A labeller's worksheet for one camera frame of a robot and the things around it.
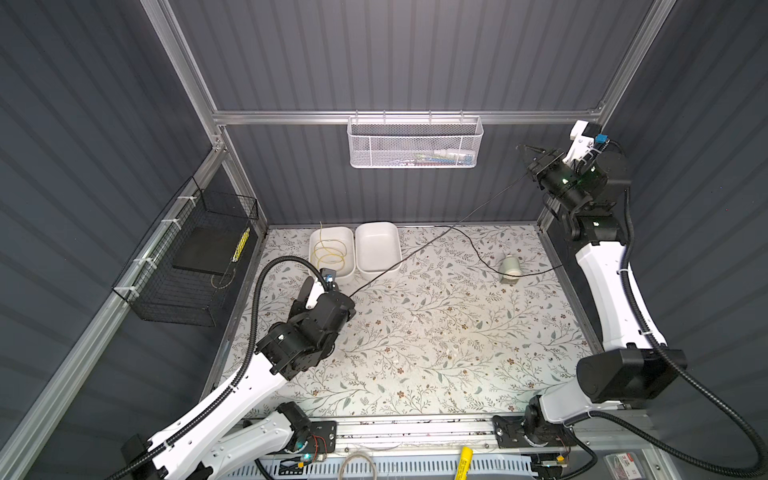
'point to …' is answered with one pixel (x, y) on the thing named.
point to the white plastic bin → (378, 249)
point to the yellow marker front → (465, 463)
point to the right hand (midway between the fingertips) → (522, 145)
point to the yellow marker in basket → (241, 245)
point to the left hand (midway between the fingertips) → (308, 299)
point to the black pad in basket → (211, 249)
